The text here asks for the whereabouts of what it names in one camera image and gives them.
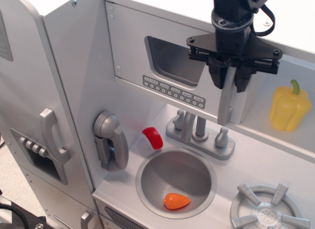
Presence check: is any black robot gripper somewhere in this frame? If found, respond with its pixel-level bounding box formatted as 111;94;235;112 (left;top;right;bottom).
187;13;283;93

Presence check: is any white microwave door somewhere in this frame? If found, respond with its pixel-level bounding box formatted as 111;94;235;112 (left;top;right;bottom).
105;1;261;126

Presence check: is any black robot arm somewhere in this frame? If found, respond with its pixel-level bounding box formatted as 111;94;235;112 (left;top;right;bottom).
187;0;283;93

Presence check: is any yellow toy bell pepper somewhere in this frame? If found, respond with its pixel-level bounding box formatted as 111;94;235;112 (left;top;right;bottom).
269;79;312;131

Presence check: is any grey toy faucet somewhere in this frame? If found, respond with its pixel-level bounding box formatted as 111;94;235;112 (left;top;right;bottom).
166;109;235;161

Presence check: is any red toy pepper slice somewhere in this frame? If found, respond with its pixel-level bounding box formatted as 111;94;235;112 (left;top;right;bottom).
142;127;163;150

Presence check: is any grey round sink bowl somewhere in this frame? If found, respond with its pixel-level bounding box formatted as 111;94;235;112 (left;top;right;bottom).
135;147;217;219

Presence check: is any grey toy stove burner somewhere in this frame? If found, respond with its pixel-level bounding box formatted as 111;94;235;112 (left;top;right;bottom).
230;183;311;229

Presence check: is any orange toy carrot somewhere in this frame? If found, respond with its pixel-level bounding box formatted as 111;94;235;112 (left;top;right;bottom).
163;193;191;210

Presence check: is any white toy fridge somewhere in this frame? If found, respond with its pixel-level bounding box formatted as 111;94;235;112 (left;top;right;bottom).
0;0;103;229

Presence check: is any black equipment bottom left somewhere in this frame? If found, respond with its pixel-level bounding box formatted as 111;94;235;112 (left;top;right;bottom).
0;191;54;229

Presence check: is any grey toy wall phone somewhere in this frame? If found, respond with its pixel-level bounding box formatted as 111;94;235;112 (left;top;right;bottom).
93;111;128;172

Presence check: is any grey fridge door handle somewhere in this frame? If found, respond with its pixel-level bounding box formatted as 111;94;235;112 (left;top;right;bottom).
39;108;70;164

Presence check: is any grey lower fridge handle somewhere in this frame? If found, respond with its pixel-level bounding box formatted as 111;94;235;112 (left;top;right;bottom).
80;210;95;229

